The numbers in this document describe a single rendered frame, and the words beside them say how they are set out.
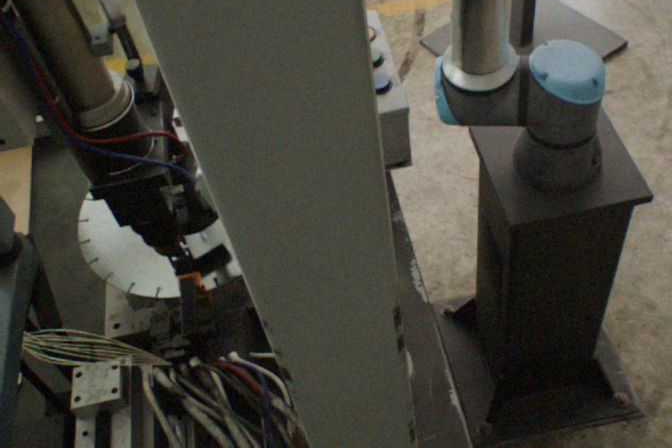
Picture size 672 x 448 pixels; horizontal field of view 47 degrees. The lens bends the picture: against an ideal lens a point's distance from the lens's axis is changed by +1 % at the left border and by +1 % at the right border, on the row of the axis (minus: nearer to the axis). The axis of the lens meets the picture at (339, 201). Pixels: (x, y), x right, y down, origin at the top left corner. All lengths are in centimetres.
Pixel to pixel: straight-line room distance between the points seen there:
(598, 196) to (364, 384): 115
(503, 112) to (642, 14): 176
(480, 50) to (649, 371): 113
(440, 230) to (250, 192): 209
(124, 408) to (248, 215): 96
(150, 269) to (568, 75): 69
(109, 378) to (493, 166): 74
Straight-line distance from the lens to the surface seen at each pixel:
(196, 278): 106
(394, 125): 133
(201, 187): 117
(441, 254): 220
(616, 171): 143
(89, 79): 76
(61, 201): 155
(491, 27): 114
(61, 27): 73
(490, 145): 145
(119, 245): 116
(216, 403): 103
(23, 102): 74
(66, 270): 144
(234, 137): 16
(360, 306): 22
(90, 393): 112
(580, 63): 128
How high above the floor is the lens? 181
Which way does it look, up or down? 50 degrees down
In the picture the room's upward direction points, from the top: 11 degrees counter-clockwise
